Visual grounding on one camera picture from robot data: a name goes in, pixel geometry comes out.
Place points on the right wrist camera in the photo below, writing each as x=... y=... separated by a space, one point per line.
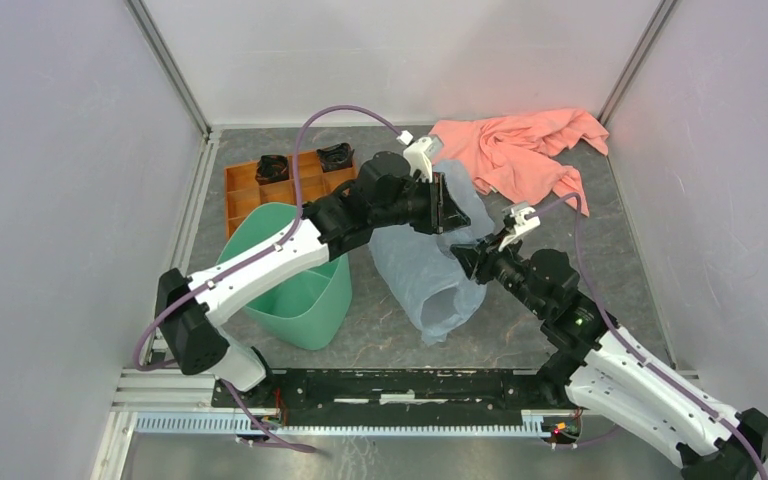
x=519 y=220

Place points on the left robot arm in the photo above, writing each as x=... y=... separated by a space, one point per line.
x=190 y=310

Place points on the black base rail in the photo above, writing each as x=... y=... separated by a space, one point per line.
x=404 y=397

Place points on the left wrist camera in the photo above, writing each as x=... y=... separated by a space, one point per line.
x=420 y=153

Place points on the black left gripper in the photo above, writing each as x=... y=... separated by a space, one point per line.
x=450 y=215

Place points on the green plastic trash bin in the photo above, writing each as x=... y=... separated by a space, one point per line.
x=308 y=309

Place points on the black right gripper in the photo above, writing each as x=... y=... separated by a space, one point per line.
x=470 y=255

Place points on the orange compartment tray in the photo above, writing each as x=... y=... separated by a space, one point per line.
x=243 y=194

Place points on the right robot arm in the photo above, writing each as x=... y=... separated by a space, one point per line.
x=597 y=366

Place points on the pink cloth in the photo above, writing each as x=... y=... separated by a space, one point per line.
x=514 y=155

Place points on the translucent blue trash bag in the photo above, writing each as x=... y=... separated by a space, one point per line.
x=421 y=272

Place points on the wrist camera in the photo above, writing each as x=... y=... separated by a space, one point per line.
x=519 y=220
x=420 y=153

